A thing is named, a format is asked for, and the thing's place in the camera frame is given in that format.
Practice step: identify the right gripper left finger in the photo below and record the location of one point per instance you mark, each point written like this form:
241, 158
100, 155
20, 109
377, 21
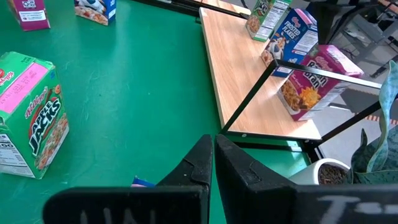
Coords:
196, 169

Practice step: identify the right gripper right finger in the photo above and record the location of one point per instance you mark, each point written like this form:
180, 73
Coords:
248, 196

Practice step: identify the Frosted Flakes cereal box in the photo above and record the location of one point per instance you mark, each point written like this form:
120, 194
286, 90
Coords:
292, 34
96, 12
144, 182

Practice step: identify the Raisin Bran cereal box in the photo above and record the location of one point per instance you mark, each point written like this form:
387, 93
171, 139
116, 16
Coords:
311, 93
31, 15

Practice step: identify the Apple Jacks cereal box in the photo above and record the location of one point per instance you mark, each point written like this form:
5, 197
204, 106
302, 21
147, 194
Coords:
40, 124
267, 21

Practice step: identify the wooden shelf board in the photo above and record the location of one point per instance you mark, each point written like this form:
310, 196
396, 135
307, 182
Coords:
236, 77

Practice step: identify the white plant pot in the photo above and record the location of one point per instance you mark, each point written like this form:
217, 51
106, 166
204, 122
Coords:
306, 175

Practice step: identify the green table mat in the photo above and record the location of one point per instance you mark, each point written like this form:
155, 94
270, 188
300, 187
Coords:
140, 93

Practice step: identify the green snake plant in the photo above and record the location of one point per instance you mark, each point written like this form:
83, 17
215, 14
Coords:
387, 102

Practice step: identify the black metal stand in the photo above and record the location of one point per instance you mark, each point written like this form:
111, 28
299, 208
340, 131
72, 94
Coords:
326, 25

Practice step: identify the black metal shelf frame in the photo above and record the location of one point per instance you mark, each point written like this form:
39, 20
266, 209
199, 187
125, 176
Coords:
248, 96

